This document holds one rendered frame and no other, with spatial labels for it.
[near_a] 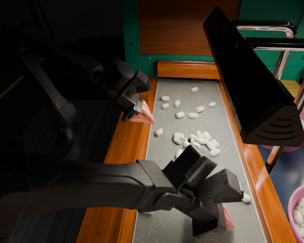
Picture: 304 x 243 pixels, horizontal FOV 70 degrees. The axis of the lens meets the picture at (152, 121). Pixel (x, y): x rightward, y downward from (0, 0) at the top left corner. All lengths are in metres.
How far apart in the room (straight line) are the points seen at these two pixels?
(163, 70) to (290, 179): 0.66
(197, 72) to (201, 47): 0.11
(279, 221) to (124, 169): 0.41
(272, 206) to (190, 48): 0.74
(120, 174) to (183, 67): 0.78
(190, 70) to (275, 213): 0.68
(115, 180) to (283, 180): 0.63
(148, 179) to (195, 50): 0.83
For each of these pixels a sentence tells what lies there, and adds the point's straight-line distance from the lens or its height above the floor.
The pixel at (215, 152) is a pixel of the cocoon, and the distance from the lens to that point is 0.72.
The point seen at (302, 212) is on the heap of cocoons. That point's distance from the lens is 0.71.
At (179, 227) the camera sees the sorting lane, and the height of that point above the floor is 0.74.
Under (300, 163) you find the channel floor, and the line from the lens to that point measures 0.93.
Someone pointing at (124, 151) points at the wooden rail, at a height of 0.77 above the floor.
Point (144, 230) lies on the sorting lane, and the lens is 0.57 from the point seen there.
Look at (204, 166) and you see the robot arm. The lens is 0.42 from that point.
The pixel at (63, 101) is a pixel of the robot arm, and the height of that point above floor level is 0.84.
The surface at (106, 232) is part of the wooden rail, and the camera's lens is 0.55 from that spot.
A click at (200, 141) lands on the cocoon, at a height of 0.76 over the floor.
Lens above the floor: 1.25
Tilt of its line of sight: 37 degrees down
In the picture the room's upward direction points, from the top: straight up
